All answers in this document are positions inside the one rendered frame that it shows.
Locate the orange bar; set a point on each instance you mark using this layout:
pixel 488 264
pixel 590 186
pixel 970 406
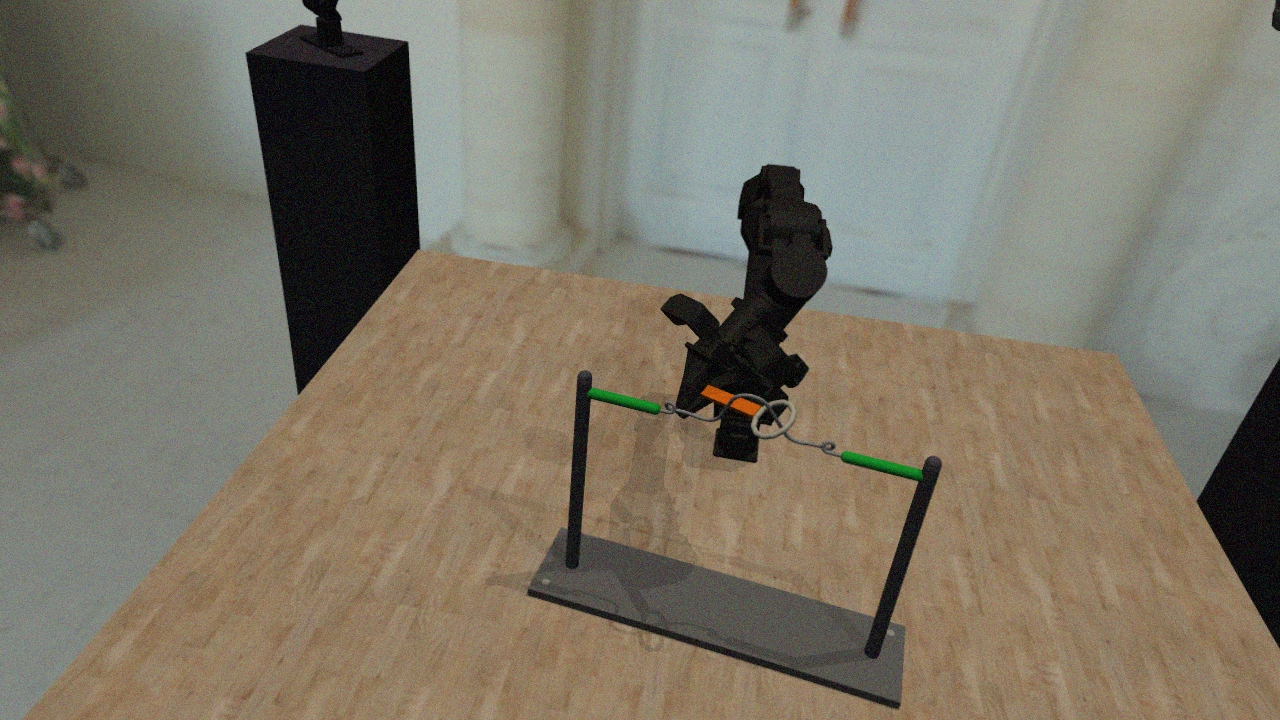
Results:
pixel 750 410

